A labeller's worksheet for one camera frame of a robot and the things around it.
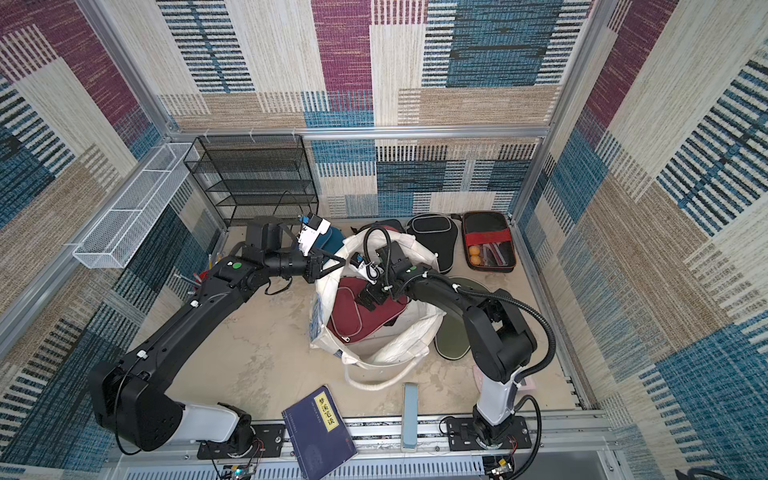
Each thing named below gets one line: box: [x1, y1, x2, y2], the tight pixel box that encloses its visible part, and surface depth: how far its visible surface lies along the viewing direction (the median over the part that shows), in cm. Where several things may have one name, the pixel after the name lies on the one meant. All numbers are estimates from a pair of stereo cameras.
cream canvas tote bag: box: [309, 230, 445, 391], surface depth 73 cm
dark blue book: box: [281, 384, 358, 480], surface depth 75 cm
